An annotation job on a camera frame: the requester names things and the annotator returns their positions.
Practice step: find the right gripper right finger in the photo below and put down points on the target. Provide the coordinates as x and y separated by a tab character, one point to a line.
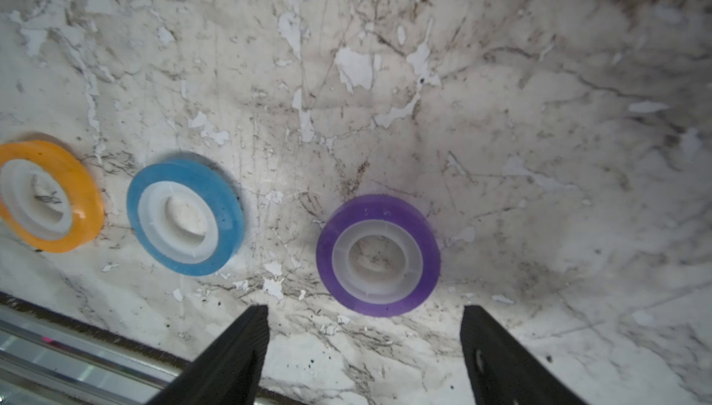
501	370

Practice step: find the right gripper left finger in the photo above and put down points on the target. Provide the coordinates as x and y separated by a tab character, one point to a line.
229	370

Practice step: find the purple tape roll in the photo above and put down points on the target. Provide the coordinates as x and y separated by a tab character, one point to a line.
378	256

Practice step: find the blue tape roll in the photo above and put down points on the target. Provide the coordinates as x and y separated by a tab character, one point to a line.
188	176

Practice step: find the orange tape roll lower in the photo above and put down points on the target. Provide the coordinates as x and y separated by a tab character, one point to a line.
48	199

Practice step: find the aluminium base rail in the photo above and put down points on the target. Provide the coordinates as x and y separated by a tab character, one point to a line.
52	356

